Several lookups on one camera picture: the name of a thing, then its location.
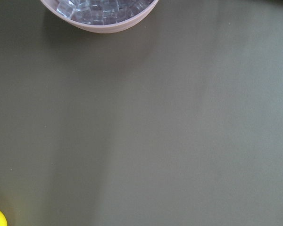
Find clear ice cubes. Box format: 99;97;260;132
56;0;152;25

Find pink bowl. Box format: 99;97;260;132
40;0;158;34

